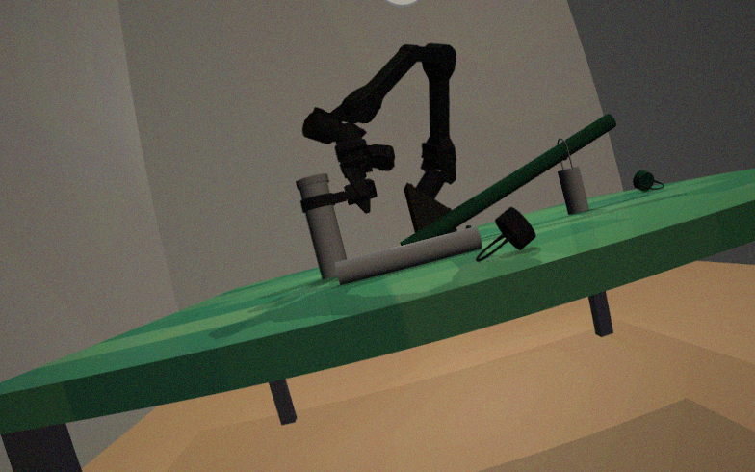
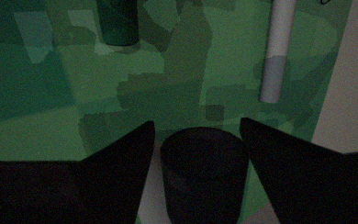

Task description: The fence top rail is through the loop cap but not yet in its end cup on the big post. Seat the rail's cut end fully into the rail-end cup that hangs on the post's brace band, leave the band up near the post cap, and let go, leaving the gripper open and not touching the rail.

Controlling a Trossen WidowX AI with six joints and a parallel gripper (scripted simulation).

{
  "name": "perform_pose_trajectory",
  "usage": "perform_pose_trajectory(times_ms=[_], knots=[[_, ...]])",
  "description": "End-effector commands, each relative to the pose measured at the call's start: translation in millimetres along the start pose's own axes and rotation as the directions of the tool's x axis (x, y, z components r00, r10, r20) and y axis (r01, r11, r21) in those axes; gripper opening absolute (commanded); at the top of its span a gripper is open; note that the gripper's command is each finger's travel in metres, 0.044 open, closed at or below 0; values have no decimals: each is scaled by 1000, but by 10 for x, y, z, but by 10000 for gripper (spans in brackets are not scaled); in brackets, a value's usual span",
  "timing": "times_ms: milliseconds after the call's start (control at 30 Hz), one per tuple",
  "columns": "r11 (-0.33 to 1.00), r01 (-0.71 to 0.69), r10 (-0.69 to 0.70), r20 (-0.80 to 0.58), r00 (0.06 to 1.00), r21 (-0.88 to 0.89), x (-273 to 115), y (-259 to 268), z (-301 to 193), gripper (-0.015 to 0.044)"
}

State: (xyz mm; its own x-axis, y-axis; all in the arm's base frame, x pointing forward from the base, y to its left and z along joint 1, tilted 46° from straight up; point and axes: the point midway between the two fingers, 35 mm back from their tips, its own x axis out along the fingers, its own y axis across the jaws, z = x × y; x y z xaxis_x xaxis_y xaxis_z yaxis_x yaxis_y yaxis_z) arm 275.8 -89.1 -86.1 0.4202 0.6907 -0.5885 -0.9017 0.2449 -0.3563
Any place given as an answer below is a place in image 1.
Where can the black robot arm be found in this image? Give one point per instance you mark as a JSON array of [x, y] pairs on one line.
[[363, 104]]

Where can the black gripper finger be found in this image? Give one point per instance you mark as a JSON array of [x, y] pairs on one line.
[[354, 170], [365, 205]]

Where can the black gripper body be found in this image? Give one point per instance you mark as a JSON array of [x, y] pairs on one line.
[[350, 149]]

